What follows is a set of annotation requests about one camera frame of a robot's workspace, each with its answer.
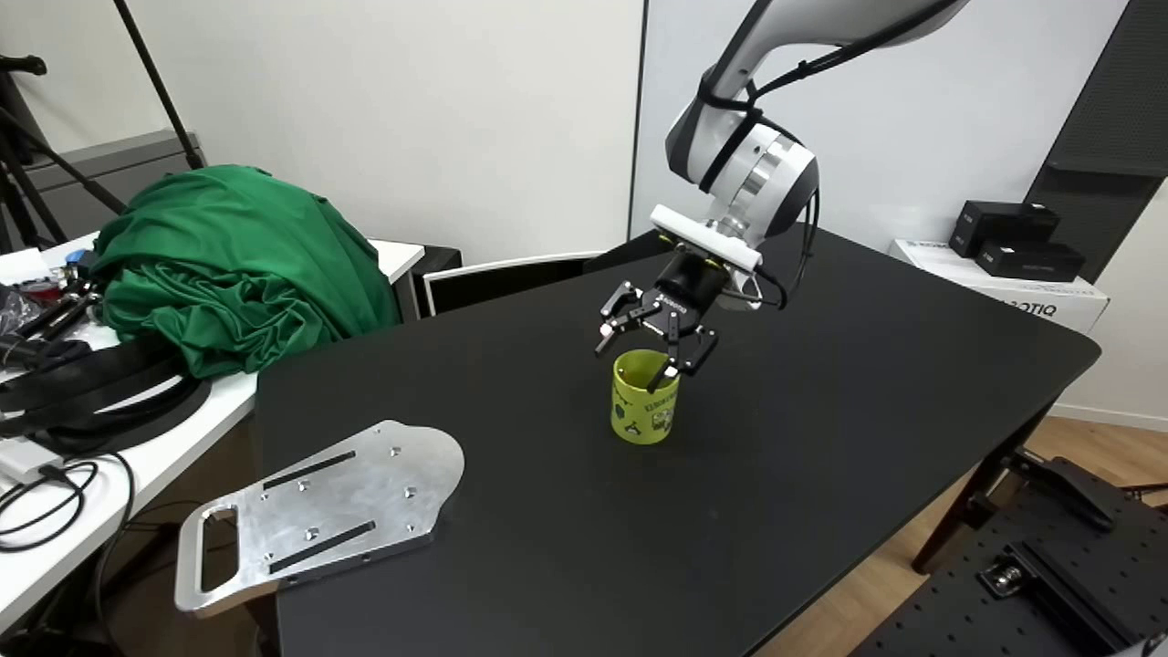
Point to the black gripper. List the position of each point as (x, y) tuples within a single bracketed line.
[(691, 292)]

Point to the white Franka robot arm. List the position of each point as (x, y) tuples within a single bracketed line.
[(751, 166)]

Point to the yellow green printed mug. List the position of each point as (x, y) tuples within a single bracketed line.
[(642, 414)]

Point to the white edged black board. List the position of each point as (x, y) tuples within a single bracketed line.
[(521, 276)]

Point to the white side desk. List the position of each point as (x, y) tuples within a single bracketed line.
[(395, 258)]

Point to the dark table leg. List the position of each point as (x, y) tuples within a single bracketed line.
[(961, 515)]

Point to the silver metal mounting plate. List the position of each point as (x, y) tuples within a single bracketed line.
[(339, 498)]

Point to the tall black case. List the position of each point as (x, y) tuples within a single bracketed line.
[(1003, 223)]

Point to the flat black case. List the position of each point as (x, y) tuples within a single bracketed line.
[(1028, 262)]

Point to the white cardboard box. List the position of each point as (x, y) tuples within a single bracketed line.
[(1034, 301)]

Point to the crumpled green cloth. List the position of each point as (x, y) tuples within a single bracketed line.
[(232, 267)]

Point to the black optical breadboard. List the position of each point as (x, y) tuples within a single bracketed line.
[(1034, 587)]

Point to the dark tall cabinet panel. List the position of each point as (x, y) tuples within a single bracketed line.
[(1105, 112)]

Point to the thin black stand pole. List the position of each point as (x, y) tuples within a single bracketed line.
[(159, 87)]

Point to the grey counter cabinet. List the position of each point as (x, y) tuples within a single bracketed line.
[(111, 169)]

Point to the black tripod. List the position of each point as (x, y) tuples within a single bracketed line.
[(29, 158)]

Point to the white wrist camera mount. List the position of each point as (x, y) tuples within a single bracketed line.
[(704, 240)]

